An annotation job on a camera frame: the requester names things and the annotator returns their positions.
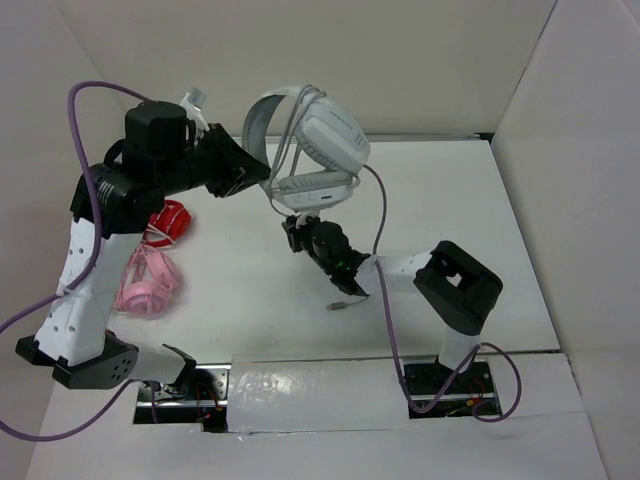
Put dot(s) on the red headphones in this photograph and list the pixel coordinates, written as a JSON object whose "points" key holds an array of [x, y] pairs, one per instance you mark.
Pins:
{"points": [[167, 226]]}

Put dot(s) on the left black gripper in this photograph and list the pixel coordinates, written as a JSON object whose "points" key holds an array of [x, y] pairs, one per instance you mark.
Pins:
{"points": [[238, 168]]}

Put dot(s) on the white glossy cover panel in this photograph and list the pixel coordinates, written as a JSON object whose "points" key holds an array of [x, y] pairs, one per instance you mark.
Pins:
{"points": [[315, 396]]}

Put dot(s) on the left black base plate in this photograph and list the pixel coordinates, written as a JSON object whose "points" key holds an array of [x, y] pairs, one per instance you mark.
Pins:
{"points": [[209, 387]]}

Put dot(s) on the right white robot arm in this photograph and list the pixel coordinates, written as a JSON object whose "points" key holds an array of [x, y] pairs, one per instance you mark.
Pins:
{"points": [[460, 289]]}

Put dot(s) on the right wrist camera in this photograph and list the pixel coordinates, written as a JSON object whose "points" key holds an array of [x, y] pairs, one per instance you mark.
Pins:
{"points": [[307, 218]]}

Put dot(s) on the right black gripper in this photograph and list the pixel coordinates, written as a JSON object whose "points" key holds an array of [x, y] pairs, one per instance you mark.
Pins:
{"points": [[294, 233]]}

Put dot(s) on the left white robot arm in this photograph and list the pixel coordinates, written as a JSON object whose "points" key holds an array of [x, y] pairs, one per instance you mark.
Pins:
{"points": [[110, 213]]}

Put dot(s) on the white grey headphones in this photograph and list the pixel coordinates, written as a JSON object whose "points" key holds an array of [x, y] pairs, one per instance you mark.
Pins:
{"points": [[319, 155]]}

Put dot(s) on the pink headphones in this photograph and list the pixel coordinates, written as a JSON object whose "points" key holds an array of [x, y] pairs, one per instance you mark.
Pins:
{"points": [[147, 283]]}

